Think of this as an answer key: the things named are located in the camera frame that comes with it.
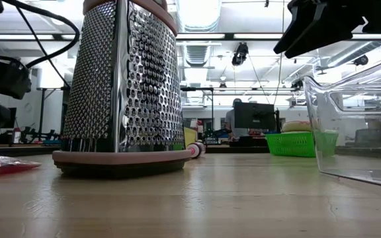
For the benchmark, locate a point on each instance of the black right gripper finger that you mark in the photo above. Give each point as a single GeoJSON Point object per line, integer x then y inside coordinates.
{"type": "Point", "coordinates": [329, 29]}
{"type": "Point", "coordinates": [296, 23]}

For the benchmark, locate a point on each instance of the clear plastic bin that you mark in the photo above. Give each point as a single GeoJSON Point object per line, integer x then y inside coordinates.
{"type": "Point", "coordinates": [359, 158]}

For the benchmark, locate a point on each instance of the metal box grater pink rim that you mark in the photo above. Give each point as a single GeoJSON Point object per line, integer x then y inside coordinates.
{"type": "Point", "coordinates": [121, 82]}

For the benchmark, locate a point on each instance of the red snack packet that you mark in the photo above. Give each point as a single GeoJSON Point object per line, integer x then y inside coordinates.
{"type": "Point", "coordinates": [2, 163]}

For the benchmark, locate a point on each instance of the black ceiling spotlight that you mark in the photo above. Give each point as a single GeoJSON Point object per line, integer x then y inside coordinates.
{"type": "Point", "coordinates": [361, 60]}

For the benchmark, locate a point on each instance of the large black monitor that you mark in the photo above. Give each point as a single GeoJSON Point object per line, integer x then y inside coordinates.
{"type": "Point", "coordinates": [253, 115]}

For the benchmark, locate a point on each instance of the person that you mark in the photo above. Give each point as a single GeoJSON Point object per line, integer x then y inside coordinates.
{"type": "Point", "coordinates": [231, 122]}

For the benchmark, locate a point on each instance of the green plastic basket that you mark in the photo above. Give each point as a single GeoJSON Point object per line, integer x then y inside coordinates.
{"type": "Point", "coordinates": [289, 143]}

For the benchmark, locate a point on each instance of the yellow plastic container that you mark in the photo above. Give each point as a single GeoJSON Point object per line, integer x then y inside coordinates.
{"type": "Point", "coordinates": [190, 137]}

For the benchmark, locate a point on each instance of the green round spool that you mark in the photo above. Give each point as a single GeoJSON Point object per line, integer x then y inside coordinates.
{"type": "Point", "coordinates": [176, 147]}

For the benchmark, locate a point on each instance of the white container red cap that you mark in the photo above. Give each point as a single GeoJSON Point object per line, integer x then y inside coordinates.
{"type": "Point", "coordinates": [16, 135]}

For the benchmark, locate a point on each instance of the black hanging ceiling camera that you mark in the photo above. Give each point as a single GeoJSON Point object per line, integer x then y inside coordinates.
{"type": "Point", "coordinates": [240, 53]}

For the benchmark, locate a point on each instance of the silver ventilation duct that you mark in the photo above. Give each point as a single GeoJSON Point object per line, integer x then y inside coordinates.
{"type": "Point", "coordinates": [198, 13]}

